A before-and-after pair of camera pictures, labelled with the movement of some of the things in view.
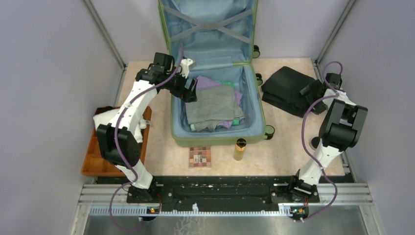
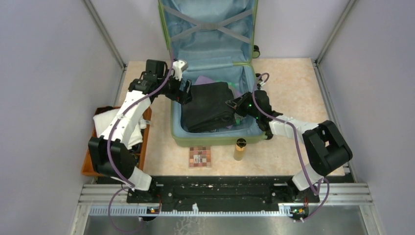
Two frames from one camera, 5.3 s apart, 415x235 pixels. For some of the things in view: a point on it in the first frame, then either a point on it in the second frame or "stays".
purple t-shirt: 204,82 stays
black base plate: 261,191 stays
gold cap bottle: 239,149 stays
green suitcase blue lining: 219,36 stays
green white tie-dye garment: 235,122 to 238,118
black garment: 282,89 to 207,110
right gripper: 314,87 to 239,109
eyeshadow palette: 199,157 stays
